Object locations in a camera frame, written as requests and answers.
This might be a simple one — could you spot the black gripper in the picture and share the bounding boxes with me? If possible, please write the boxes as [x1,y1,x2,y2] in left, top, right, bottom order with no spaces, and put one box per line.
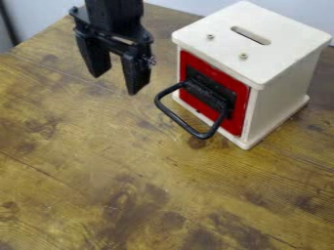
[69,0,155,96]

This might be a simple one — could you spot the red drawer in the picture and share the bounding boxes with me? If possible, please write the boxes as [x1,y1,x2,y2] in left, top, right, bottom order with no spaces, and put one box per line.
[179,51,250,137]

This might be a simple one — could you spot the dark vertical post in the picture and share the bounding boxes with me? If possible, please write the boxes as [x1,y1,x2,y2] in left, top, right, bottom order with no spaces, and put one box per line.
[0,0,20,46]

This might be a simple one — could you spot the white wooden cabinet box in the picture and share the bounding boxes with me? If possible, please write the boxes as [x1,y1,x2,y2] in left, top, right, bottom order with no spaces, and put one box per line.
[172,1,331,149]

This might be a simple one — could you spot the black drawer handle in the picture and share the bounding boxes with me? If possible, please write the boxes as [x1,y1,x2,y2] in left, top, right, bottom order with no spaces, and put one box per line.
[153,66,238,140]

